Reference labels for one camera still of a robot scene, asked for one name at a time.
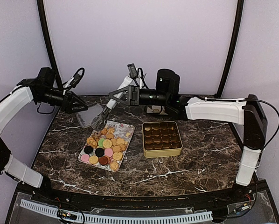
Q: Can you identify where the black sandwich cookie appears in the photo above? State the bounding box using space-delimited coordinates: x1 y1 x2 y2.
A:
84 146 93 154
95 147 105 157

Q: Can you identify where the round yellow biscuit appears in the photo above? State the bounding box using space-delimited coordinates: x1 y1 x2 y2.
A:
89 155 99 165

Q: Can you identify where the green sandwich cookie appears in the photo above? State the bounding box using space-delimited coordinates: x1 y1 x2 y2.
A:
98 138 105 147

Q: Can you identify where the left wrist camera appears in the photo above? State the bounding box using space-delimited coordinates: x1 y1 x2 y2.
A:
63 73 83 88

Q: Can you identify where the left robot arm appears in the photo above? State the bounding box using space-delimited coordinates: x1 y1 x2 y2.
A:
0 67 88 203

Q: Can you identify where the brown chocolate cookie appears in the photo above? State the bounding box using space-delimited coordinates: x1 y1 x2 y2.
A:
98 156 110 166

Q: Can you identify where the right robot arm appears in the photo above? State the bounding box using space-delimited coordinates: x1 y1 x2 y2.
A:
109 69 268 203

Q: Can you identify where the silver tin lid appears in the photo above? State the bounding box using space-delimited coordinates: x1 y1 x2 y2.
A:
75 103 104 128

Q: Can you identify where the gold cookie tin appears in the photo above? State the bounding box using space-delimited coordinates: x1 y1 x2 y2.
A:
142 121 183 158

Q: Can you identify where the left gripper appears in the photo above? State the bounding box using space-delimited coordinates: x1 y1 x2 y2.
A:
36 87 89 114

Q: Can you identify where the white slotted cable duct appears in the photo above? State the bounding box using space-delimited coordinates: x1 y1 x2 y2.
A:
20 199 213 224

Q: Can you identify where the swirl butter cookie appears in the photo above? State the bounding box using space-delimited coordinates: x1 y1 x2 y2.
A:
109 161 119 171

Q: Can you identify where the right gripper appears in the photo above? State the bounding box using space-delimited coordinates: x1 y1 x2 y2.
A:
109 85 169 106

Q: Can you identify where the square floral plate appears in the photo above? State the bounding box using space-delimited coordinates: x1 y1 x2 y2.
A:
145 105 168 115

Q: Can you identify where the pink sandwich cookie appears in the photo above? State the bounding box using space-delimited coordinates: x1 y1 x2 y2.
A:
80 154 90 162
105 148 113 158

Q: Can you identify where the floral cookie tray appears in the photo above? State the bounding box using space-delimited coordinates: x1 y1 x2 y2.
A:
78 121 135 172

